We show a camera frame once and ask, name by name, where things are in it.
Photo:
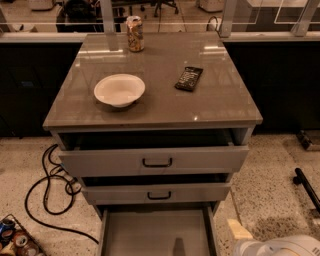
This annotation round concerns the grey bottom drawer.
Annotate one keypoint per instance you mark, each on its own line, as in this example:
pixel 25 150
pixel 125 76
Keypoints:
pixel 186 231

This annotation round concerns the grey drawer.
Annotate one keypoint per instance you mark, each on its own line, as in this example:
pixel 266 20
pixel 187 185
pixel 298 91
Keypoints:
pixel 154 161
pixel 125 190
pixel 186 231

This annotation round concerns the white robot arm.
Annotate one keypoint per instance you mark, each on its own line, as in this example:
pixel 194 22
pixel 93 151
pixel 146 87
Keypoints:
pixel 296 245

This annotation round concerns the grey top drawer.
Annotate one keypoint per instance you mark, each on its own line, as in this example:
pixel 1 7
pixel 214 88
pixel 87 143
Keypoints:
pixel 154 161

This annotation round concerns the grey drawer cabinet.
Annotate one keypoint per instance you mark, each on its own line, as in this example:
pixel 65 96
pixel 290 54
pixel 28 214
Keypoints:
pixel 219 112

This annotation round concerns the grey middle drawer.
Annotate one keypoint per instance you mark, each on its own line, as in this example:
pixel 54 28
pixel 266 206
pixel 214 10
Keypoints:
pixel 125 190

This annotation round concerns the black floor bar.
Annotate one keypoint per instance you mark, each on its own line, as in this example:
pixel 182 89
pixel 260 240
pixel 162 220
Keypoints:
pixel 300 179

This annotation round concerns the black snack bar wrapper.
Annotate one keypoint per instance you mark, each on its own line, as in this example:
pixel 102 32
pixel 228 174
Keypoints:
pixel 189 79

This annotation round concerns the white bowl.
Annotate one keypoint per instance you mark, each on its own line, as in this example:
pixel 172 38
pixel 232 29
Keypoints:
pixel 119 90

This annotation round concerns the orange soda can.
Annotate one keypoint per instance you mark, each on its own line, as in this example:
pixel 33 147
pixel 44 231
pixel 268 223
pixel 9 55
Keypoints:
pixel 135 33

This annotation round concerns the glass barrier with posts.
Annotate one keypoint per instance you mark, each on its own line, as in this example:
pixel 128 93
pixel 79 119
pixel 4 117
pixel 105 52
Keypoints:
pixel 233 20

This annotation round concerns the wire basket of cans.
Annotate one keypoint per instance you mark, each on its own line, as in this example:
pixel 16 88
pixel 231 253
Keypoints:
pixel 15 240

